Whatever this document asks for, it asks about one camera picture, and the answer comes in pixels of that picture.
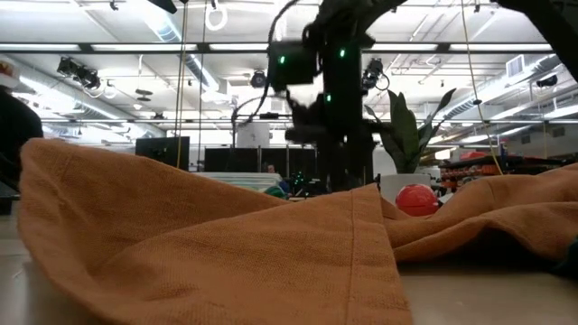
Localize white box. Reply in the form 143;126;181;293
236;122;271;149

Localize shelf with orange bins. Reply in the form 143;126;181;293
440;151;578;190

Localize white cable ring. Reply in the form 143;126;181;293
205;0;228;32

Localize black partition panel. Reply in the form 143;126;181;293
203;146;320;196

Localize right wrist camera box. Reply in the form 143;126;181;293
266;40;320;91

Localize black cabinet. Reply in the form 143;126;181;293
135;136;191;172

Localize silver ventilation duct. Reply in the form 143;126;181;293
135;0;227;103

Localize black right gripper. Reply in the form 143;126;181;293
284;88;377;193

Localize clear plastic tupperware container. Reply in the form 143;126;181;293
193;171;284;193

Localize black ceiling spotlights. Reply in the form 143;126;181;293
56;56;103;91

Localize person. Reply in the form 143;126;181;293
265;163;291;195
0;56;45;191

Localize black overhead camera with cable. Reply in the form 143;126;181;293
360;57;390;92

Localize snake plant in white pot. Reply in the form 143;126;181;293
363;88;457;205

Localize round black ceiling camera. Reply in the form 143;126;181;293
249;69;269;90

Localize red toy tomato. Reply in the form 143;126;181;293
396;183;440;218

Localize orange cloth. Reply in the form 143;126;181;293
17;137;578;325

